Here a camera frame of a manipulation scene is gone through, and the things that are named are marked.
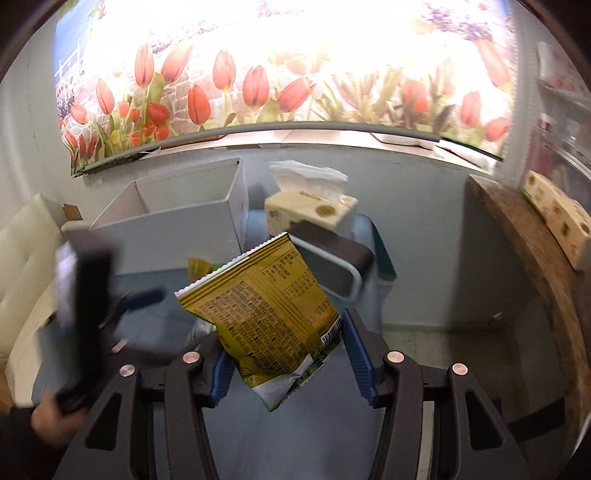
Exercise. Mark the white window sill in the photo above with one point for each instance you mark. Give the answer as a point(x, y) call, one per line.
point(323, 138)

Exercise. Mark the small olive snack packet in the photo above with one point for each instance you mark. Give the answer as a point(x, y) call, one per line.
point(198, 267)

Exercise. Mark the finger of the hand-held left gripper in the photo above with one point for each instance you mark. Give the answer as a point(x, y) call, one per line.
point(138, 300)
point(138, 353)

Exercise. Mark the white leather sofa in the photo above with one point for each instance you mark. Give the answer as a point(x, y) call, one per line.
point(27, 258)

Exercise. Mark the yellow snack packet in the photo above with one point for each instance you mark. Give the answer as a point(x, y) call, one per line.
point(258, 314)

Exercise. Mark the white cardboard box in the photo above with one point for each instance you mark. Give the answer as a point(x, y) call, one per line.
point(175, 235)

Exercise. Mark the clear plastic organizer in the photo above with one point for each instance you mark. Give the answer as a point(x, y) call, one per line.
point(572, 138)

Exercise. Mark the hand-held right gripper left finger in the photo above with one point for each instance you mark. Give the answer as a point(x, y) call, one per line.
point(221, 378)

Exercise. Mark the black digital clock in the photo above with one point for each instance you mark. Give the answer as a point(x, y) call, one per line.
point(337, 258)

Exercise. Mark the blue tablecloth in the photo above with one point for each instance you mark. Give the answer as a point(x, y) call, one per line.
point(286, 438)

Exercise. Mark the tulip printed roller blind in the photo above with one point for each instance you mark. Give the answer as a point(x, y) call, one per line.
point(277, 55)

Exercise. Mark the patterned beige tissue pack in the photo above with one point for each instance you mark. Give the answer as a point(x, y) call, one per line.
point(558, 212)

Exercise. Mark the floral tissue pack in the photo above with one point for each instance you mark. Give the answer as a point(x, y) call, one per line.
point(558, 69)

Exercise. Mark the brown cardboard piece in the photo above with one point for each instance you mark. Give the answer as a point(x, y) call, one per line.
point(72, 212)

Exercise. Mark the person's left hand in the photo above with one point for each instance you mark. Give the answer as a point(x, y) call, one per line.
point(53, 422)

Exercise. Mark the brown stone counter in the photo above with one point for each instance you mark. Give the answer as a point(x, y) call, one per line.
point(521, 258)

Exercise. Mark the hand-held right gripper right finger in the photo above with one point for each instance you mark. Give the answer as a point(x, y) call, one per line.
point(360, 360)

